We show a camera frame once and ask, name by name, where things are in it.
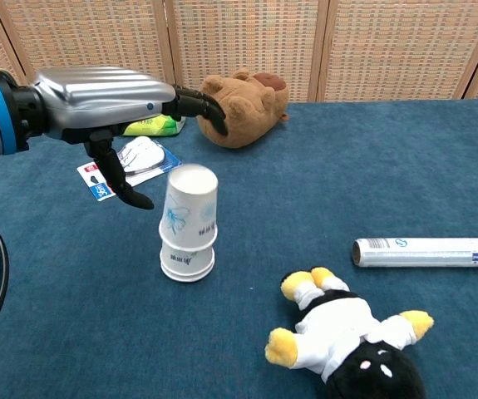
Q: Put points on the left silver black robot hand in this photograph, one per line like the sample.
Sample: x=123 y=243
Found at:
x=97 y=104

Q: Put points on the white paper cup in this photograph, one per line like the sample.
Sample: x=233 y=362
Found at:
x=186 y=259
x=186 y=278
x=190 y=203

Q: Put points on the green tissue pack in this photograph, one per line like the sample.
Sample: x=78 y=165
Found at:
x=155 y=126

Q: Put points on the correction tape blister pack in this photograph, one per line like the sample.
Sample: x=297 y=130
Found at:
x=143 y=160

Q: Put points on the brown capybara plush toy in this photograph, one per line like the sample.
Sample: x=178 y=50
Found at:
x=251 y=112

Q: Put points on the woven bamboo folding screen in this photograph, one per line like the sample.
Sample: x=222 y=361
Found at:
x=247 y=45

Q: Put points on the blue felt table cover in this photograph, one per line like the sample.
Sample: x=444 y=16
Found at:
x=346 y=178

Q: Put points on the penguin plush toy white shirt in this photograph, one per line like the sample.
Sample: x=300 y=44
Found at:
x=338 y=336

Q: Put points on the white long box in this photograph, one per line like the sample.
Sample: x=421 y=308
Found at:
x=430 y=251

